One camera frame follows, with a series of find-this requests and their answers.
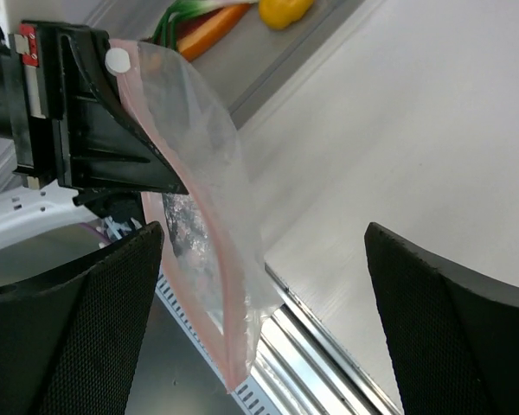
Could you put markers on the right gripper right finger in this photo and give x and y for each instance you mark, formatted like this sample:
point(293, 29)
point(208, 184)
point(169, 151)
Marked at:
point(452, 333)

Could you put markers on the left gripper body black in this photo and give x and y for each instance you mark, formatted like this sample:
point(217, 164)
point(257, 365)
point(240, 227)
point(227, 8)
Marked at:
point(32, 101)

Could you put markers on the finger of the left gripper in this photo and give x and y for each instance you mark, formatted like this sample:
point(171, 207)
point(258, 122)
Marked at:
point(121, 206)
point(98, 144)

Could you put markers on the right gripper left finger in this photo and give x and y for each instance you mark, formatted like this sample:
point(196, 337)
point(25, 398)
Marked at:
point(70, 337)

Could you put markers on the clear zip top bag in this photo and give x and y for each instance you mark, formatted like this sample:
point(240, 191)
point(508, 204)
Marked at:
point(212, 254)

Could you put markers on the orange papaya slice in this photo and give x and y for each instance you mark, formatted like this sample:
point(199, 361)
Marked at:
point(205, 31)

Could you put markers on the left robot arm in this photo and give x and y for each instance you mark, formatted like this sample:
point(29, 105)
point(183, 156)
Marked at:
point(27, 212)

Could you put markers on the green onion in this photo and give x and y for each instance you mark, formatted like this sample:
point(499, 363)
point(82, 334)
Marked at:
point(180, 11)

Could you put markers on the clear plastic bin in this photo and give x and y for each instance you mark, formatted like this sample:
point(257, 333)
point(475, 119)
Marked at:
point(248, 65)

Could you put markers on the yellow lemon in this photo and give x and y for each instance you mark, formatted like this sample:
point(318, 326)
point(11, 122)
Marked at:
point(279, 14)

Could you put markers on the aluminium mounting rail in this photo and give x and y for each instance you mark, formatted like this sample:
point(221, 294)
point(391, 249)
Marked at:
point(301, 369)

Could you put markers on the white slotted cable duct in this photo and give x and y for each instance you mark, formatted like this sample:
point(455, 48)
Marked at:
point(212, 346)

